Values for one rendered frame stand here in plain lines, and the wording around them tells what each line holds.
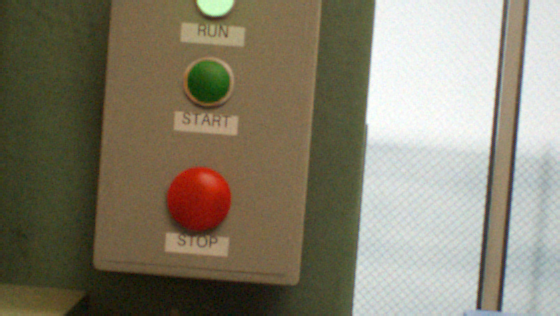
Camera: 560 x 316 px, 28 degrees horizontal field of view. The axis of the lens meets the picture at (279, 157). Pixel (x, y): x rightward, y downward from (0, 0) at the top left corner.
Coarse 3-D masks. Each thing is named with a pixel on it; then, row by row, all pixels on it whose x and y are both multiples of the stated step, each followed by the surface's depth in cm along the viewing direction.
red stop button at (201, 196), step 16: (176, 176) 52; (192, 176) 52; (208, 176) 52; (176, 192) 52; (192, 192) 52; (208, 192) 52; (224, 192) 52; (176, 208) 52; (192, 208) 52; (208, 208) 52; (224, 208) 52; (192, 224) 52; (208, 224) 52
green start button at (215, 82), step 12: (204, 60) 52; (216, 60) 52; (192, 72) 52; (204, 72) 52; (216, 72) 52; (228, 72) 52; (192, 84) 52; (204, 84) 52; (216, 84) 52; (228, 84) 52; (192, 96) 52; (204, 96) 52; (216, 96) 52; (228, 96) 52
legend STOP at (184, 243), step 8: (168, 240) 53; (176, 240) 53; (184, 240) 53; (192, 240) 53; (200, 240) 53; (208, 240) 53; (216, 240) 53; (224, 240) 53; (168, 248) 53; (176, 248) 53; (184, 248) 53; (192, 248) 53; (200, 248) 53; (208, 248) 53; (216, 248) 53; (224, 248) 53
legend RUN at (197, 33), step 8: (184, 24) 52; (192, 24) 52; (200, 24) 52; (184, 32) 52; (192, 32) 52; (200, 32) 52; (208, 32) 52; (216, 32) 52; (224, 32) 52; (232, 32) 52; (240, 32) 52; (184, 40) 52; (192, 40) 52; (200, 40) 52; (208, 40) 52; (216, 40) 52; (224, 40) 52; (232, 40) 52; (240, 40) 52
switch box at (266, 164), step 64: (128, 0) 52; (192, 0) 52; (256, 0) 52; (320, 0) 52; (128, 64) 52; (256, 64) 52; (128, 128) 53; (256, 128) 52; (128, 192) 53; (256, 192) 53; (128, 256) 53; (192, 256) 53; (256, 256) 53
